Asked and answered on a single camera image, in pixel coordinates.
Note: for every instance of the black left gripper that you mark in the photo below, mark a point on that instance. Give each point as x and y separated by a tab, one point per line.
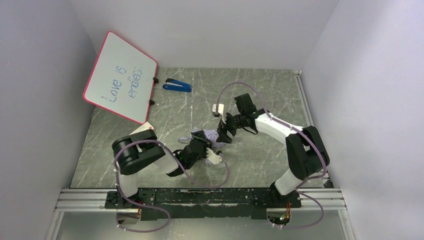
199	145

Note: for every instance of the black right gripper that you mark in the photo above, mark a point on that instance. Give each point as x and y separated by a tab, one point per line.
227	127

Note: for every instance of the black and lavender umbrella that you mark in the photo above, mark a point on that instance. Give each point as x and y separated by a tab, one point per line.
189	157

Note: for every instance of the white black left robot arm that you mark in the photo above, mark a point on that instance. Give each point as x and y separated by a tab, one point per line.
137	157

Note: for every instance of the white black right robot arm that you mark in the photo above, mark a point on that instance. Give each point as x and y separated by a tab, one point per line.
306	152

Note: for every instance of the small beige cardboard box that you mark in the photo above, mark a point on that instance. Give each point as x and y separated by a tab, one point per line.
143	127

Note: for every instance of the blue stapler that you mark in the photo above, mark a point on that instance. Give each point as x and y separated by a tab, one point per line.
176	85

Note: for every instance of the pink framed whiteboard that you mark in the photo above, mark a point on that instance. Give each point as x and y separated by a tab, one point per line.
122	79

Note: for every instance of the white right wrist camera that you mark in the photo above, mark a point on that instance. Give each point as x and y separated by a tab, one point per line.
217	109

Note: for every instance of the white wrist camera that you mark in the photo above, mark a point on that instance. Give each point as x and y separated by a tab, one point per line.
217	109
212	158

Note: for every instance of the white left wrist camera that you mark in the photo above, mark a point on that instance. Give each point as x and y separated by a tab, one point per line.
212	158

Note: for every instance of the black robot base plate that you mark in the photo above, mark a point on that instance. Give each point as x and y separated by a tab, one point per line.
196	203

